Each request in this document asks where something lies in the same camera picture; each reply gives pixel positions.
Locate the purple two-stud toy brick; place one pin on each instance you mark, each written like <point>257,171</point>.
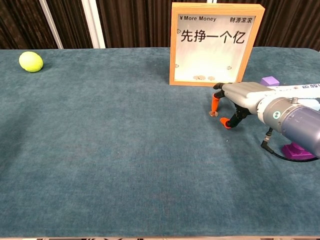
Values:
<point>293,151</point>

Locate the wide white frame post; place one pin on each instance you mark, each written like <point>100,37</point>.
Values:
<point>94,25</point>

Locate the wooden box with sign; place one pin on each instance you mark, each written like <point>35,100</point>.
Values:
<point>250,50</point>

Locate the silver coin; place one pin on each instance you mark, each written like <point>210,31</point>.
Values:
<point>195,78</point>
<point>201,77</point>
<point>211,78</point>
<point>214,114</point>

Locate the teal velvet table cloth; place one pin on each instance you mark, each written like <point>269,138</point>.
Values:
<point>112,150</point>

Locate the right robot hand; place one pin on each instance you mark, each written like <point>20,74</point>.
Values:
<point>245,96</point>

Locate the purple cube block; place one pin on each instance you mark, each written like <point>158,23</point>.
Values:
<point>270,80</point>

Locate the dark brown pleated curtain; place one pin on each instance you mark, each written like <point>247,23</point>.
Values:
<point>137,25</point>

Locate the thin grey frame post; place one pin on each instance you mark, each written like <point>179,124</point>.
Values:
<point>51,23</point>

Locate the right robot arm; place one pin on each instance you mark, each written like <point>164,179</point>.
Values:
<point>297,122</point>

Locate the white printed tube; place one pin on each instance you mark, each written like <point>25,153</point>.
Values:
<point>297,90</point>

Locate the yellow-green tennis ball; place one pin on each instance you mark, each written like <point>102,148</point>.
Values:
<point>30,61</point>

